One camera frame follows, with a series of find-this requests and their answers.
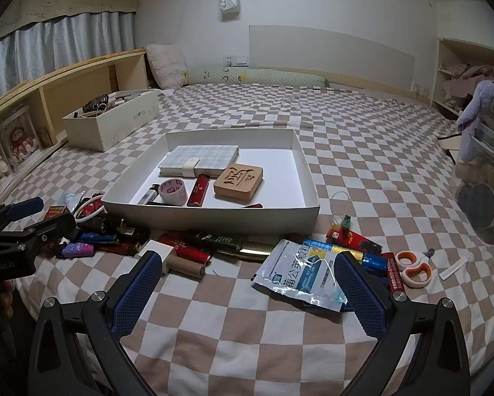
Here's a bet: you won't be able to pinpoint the red dressed doll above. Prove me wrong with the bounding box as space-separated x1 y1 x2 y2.
8 126 39 161

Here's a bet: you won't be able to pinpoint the person's left hand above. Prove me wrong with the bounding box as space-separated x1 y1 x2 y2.
0 279 16 318

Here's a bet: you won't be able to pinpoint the checkered bedsheet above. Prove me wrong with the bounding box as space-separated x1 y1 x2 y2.
0 82 494 396

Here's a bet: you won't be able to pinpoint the black white marker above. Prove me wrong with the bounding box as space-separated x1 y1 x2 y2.
139 183 161 206

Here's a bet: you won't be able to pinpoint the white paper strip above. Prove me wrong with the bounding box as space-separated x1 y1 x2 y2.
439 257 467 280

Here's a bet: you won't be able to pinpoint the purple plush toy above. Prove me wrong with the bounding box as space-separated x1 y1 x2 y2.
457 79 494 133

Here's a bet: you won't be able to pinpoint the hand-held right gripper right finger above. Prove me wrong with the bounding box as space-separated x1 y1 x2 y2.
334 251 475 396

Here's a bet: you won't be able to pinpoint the white charger block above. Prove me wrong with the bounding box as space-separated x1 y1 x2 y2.
140 241 173 275

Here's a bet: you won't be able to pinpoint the purple lighter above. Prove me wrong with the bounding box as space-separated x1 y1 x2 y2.
63 243 95 257

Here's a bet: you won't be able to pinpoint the beige curtain valance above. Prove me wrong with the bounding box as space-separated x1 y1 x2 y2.
0 0 140 44

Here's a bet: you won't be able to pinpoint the white plastic ring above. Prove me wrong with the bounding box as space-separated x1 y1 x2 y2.
74 196 105 219

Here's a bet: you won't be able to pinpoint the orange white scissors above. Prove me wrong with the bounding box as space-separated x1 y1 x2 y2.
396 249 435 288

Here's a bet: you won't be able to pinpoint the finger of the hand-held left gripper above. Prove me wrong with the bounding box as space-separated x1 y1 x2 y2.
0 199 45 236
5 214 78 252

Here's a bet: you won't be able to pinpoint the wooden wall shelf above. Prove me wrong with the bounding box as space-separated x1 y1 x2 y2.
431 37 494 122

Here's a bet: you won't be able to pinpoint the red lighter white print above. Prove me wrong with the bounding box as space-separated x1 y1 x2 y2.
381 252 405 293

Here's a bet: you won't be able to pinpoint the grey blue curtain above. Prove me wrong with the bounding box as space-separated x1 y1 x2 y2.
0 10 136 110

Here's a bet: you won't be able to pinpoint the silver foil packet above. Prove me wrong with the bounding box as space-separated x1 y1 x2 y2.
59 191 87 207

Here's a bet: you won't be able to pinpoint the brown paper roll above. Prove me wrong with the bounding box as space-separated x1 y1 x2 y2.
166 256 206 281

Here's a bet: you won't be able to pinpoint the carved wooden block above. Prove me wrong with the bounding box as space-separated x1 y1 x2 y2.
213 164 264 206

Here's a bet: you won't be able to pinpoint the green connector with wire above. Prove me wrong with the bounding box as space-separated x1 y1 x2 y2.
332 192 353 230

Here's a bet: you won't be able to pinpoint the pile of assorted lighters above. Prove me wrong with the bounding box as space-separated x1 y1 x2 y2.
61 225 277 267

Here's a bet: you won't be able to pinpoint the red patterned pack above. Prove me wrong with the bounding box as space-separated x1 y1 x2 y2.
327 223 383 256

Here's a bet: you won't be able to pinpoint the fluffy white pillow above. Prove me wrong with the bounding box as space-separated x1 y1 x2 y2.
146 44 188 90

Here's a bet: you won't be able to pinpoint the clear tape roll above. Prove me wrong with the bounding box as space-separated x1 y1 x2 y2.
158 178 189 205

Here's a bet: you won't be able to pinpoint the white cardboard tray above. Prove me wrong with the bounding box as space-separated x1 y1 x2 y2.
102 129 320 242

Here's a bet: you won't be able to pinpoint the pile of clothes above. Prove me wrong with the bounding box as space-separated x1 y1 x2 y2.
440 63 494 110

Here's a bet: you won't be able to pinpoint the white wall switch plate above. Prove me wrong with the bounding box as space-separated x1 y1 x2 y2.
222 54 250 68

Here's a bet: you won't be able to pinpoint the white headboard panel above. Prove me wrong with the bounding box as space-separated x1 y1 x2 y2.
249 25 415 91

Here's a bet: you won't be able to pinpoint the blue white foil sachet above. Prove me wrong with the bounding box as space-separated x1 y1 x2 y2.
251 239 347 312

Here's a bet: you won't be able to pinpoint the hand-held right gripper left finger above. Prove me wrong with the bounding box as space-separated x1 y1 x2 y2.
27 251 165 396

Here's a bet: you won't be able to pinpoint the wooden bedside shelf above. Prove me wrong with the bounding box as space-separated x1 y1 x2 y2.
0 48 149 211

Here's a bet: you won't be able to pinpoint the brown hair clip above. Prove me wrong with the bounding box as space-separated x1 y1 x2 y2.
82 95 108 112

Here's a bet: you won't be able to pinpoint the round black tin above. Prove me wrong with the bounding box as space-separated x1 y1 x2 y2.
457 183 494 229

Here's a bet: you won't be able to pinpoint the long green pillow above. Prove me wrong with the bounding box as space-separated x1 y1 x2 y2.
184 68 330 88

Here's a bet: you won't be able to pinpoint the clear plastic bin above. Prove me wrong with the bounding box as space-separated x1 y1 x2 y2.
453 121 494 245

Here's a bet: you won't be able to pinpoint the white shoebox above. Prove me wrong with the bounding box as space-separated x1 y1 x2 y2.
62 89 161 152

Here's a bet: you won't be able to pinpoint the red cigarette carton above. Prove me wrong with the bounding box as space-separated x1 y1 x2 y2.
47 205 72 223

